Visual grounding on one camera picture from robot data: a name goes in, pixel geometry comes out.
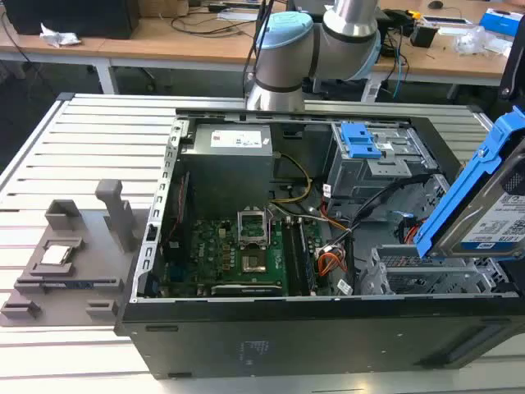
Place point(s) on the hard disk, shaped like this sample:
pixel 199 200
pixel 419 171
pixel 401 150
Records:
pixel 488 213

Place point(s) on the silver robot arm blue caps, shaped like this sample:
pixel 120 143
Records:
pixel 279 61

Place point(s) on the metal disk bay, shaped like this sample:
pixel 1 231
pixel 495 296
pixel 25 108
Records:
pixel 435 275

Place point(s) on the black RAM slot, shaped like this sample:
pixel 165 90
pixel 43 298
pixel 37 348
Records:
pixel 307 258
pixel 292 258

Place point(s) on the clear plastic bag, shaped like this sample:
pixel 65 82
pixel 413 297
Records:
pixel 477 41

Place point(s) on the blue cardboard box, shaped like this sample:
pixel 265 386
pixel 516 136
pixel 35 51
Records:
pixel 502 22

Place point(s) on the small black box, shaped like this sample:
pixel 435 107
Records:
pixel 422 36

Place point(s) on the black computer mouse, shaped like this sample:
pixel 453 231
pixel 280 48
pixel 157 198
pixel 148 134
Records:
pixel 436 4

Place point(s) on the blue plastic cage latch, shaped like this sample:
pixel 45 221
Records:
pixel 359 141

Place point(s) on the metal drive cage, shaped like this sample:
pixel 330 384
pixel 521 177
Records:
pixel 369 180

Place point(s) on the grey power supply unit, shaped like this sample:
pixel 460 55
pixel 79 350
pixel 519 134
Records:
pixel 229 172

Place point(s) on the long wooden desk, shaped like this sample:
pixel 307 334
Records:
pixel 164 45

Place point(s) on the green motherboard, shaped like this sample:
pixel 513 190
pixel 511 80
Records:
pixel 213 254

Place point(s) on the black open PC case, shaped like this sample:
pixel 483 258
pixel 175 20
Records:
pixel 287 349

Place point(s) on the large black box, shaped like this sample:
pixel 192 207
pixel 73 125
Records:
pixel 69 18

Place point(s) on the crumpled white paper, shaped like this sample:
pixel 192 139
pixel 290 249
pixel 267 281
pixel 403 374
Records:
pixel 59 36

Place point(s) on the grey parts rack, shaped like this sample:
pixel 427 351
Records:
pixel 82 242

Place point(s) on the RAM stick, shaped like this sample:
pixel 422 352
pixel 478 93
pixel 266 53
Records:
pixel 82 284

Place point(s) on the silver CPU chip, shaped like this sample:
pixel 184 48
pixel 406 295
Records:
pixel 55 255

